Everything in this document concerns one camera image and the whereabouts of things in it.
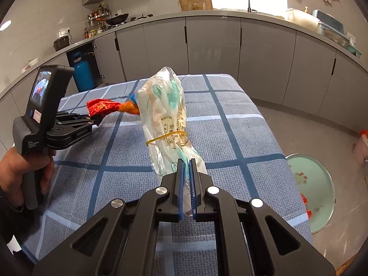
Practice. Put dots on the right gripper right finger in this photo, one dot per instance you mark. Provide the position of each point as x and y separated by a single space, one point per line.
251 238

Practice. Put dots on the black wok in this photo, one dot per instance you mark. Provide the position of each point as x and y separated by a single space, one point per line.
116 20

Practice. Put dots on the blue plaid tablecloth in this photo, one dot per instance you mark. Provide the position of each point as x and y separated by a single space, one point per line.
227 130

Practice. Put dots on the spice rack with bottles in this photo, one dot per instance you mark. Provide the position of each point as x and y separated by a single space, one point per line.
96 21

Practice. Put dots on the steel bowl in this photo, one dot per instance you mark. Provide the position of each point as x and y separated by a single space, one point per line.
337 37

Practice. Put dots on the green plastic tray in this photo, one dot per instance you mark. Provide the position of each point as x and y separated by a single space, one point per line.
354 51

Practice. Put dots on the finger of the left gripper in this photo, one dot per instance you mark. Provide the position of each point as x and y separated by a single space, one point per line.
66 116
93 120

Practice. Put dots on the pink bucket red lid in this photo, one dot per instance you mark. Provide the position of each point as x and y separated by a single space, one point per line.
360 150

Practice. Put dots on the grey kitchen cabinets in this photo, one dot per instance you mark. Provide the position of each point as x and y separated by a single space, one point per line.
274 61

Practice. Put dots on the person's left hand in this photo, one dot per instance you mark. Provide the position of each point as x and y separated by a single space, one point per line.
14 166

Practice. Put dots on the black rice cooker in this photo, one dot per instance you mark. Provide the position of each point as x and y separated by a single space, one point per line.
61 43

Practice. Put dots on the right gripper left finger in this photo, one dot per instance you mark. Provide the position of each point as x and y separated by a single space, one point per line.
121 238

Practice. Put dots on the red snack wrapper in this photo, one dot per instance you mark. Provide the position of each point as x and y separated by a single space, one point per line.
101 107

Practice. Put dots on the wooden cutting board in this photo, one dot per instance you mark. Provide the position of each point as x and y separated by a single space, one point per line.
195 5

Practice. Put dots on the white plastic container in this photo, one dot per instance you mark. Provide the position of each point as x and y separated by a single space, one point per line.
301 18

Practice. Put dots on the green round basin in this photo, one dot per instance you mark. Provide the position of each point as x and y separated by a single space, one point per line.
315 183

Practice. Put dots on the blue gas cylinder in cabinet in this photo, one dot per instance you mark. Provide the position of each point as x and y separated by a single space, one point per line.
83 75

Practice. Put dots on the blue dish rack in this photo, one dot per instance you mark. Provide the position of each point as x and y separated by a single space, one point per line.
329 20

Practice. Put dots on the white green printed plastic bag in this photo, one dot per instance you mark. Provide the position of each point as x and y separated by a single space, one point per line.
163 117

